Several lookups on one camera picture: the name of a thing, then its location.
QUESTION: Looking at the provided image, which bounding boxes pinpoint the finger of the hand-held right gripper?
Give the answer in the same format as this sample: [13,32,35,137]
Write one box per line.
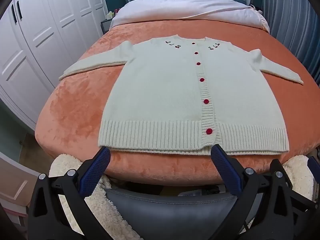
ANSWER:
[307,156,320,178]

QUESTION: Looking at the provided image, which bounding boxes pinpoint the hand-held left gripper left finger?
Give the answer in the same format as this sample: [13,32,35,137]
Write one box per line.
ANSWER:
[27,146,112,240]

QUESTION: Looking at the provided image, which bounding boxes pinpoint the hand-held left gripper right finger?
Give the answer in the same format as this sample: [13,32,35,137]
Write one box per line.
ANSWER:
[210,144,318,240]

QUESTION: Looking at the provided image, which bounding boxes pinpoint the cream knit cardigan red buttons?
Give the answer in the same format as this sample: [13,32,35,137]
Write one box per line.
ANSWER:
[59,36,304,155]

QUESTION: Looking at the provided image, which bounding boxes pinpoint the orange plush blanket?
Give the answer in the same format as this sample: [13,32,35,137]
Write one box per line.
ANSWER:
[35,19,320,187]

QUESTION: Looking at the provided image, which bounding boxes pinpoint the grey leather stool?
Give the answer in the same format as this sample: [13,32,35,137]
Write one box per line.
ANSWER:
[105,186,240,240]

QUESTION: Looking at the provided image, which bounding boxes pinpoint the pink storage drawers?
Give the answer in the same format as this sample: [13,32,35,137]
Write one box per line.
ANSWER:
[0,152,38,228]

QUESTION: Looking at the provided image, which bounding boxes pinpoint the dark nightstand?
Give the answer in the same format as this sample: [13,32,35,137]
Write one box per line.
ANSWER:
[101,19,113,36]

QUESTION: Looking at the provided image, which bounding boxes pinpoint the white wardrobe doors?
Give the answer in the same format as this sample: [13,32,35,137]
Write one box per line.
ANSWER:
[0,0,108,130]

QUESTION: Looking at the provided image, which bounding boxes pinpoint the blue grey curtain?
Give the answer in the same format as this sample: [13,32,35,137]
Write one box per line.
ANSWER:
[261,0,320,88]

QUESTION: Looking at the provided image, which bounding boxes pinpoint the pale lilac duvet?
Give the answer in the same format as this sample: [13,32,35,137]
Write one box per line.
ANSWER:
[110,0,270,33]

